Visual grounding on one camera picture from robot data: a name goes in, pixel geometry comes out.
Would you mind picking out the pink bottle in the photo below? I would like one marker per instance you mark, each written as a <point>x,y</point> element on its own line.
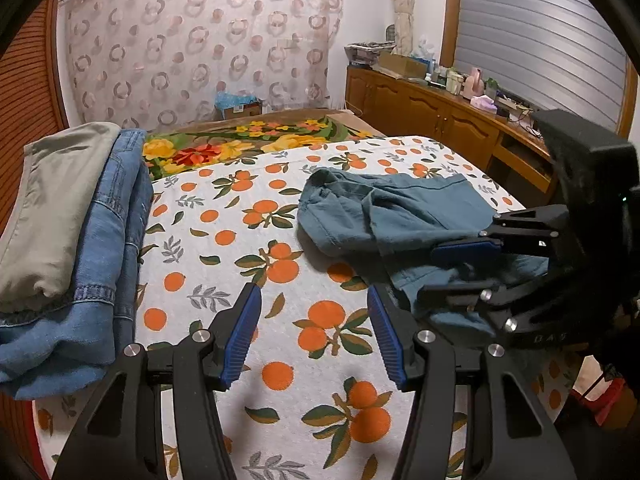
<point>472,84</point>

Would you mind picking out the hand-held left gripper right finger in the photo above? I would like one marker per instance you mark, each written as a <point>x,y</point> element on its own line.
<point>385,340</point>

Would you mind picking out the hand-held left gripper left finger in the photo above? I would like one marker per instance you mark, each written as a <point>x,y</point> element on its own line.
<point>245,332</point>

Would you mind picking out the small cardboard box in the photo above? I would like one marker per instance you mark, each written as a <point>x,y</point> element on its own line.
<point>240,108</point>

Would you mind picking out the wooden cabinet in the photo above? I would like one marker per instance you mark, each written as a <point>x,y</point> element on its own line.
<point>425,105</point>

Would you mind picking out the teal pants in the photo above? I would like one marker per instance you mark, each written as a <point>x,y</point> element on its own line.
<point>350,215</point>

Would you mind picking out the folded khaki pants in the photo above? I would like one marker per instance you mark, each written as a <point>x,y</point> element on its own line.
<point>50,200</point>

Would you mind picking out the grey window blind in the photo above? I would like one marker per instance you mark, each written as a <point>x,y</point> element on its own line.
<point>525,25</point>

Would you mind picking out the flat cardboard box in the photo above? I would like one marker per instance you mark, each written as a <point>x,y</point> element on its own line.
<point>400,65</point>

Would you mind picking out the lace curtain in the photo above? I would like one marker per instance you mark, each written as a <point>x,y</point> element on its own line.
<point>402,5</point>

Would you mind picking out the folded blue jeans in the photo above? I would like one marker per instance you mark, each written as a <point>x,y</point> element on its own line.
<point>65,360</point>
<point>107,210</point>

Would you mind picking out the pink tissue pack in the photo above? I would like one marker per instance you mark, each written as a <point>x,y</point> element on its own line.
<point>484,104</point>

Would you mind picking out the red bag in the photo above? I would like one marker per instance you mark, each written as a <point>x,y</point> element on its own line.
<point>602,402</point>

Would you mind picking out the wooden louvered wardrobe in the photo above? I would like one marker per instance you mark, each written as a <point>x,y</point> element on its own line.
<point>30,85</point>

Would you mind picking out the orange fruit print blanket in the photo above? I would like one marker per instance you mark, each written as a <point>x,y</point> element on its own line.
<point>300,360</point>

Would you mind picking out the floral blanket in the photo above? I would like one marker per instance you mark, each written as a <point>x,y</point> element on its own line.
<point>210,152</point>

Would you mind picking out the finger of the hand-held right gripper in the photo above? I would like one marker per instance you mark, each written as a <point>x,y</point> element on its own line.
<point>465,252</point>
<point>450,297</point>

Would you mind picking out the basket of papers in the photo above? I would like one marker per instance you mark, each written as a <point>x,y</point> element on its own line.
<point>367,52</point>

